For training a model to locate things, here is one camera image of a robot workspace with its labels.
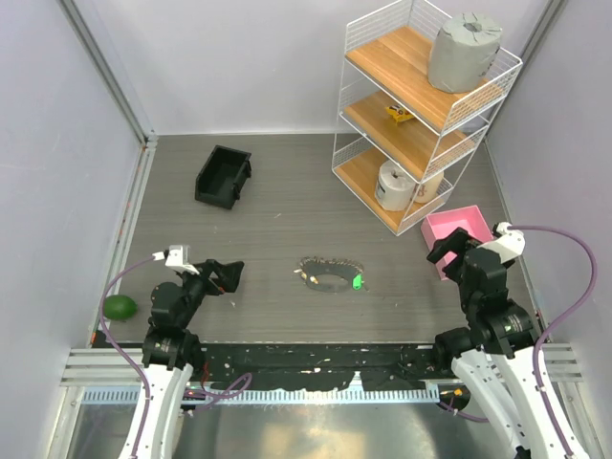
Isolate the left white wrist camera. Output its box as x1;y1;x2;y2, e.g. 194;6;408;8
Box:
164;245;200;275

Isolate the white toilet paper roll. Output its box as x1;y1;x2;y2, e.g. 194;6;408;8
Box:
375;161;415;211

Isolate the green lime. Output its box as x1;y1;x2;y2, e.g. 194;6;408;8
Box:
102;295;138;320

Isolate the white cable duct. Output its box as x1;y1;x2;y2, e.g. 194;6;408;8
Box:
81;385;440;405

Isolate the black plastic bin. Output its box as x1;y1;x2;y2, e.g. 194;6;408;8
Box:
194;145;252;209

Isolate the white wire wooden shelf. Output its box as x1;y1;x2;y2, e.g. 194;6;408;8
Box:
332;1;522;235

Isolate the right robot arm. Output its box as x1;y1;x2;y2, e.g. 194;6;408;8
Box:
427;222;588;458

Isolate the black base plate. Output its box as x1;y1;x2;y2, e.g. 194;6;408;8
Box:
90;329;484;391

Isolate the pink plastic tray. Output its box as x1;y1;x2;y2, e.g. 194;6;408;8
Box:
421;206;506;284

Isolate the yellow toy car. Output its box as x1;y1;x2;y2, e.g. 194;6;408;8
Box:
385;105;414;124

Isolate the beige cup with print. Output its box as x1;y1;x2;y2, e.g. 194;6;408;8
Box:
414;172;445;204

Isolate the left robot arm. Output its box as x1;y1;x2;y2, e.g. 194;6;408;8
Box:
120;259;245;458

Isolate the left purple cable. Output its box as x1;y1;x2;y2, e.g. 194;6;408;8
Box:
98;252;253;459

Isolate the grey wrapped paper roll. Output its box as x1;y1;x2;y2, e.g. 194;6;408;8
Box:
427;12;503;94

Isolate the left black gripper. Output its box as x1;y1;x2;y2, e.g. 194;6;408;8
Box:
176;258;242;328

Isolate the green key tag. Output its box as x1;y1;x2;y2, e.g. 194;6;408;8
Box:
352;274;363;291

